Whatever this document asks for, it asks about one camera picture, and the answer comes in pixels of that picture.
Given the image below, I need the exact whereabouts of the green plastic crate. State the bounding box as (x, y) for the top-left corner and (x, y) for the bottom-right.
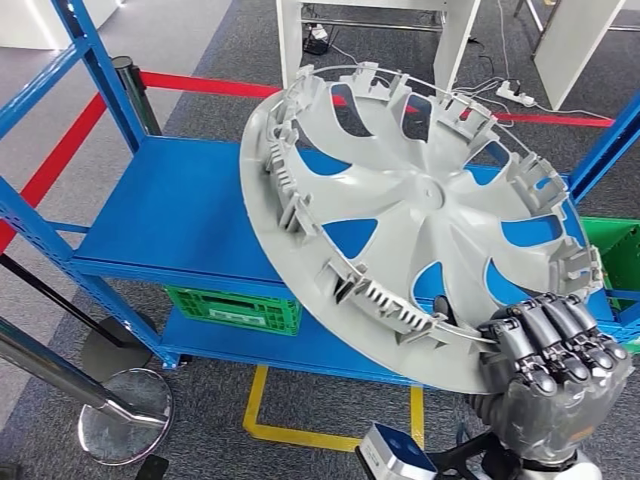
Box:
(580, 217), (640, 313)
(165, 286), (303, 337)

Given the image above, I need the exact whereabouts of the black power adapter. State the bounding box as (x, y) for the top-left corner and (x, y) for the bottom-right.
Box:
(302, 25), (331, 56)

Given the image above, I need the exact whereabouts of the white power strip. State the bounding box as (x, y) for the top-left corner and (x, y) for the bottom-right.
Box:
(496, 79), (536, 109)

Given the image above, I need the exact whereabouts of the grey plastic wheel hubcap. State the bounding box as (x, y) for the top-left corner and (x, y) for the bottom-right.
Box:
(238, 61), (604, 395)

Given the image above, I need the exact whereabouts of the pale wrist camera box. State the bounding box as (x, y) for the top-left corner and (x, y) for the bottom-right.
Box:
(355, 423), (438, 480)

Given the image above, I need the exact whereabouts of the thin white cable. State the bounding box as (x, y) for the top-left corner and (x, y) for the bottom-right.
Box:
(496, 0), (510, 81)

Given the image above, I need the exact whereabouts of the grey metal leg frame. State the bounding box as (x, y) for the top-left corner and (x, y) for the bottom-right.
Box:
(515, 0), (561, 58)

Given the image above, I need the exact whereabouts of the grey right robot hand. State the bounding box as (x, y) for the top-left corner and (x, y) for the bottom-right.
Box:
(469, 293), (635, 465)

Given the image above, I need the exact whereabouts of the white desk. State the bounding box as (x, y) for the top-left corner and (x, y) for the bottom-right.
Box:
(275, 0), (482, 94)

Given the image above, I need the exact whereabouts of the white desk panel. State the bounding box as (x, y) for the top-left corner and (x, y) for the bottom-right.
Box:
(532, 0), (626, 112)

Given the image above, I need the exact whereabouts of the blue metal shelf rack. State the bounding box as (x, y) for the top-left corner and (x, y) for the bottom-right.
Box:
(0, 0), (640, 392)

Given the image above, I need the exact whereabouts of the chrome stanchion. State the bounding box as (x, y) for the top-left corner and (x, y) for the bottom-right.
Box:
(0, 314), (175, 466)

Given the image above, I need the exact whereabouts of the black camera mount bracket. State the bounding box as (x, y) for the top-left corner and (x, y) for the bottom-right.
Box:
(427, 430), (526, 480)

